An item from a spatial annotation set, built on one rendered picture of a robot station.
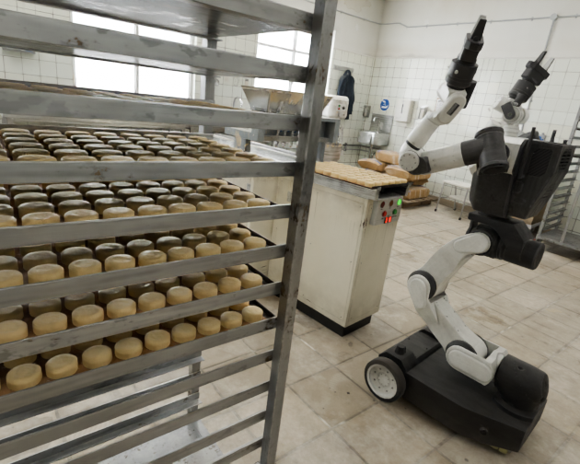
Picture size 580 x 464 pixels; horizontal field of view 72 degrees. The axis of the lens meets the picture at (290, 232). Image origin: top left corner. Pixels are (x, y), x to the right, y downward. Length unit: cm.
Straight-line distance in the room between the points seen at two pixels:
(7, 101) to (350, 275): 185
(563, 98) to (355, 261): 432
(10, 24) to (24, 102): 9
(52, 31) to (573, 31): 585
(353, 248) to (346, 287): 24
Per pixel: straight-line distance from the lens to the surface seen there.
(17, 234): 67
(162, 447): 154
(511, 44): 638
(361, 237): 212
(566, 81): 603
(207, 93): 117
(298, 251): 86
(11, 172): 64
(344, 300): 228
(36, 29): 64
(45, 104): 64
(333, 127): 283
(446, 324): 200
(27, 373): 83
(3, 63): 505
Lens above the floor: 128
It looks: 18 degrees down
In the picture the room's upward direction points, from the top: 7 degrees clockwise
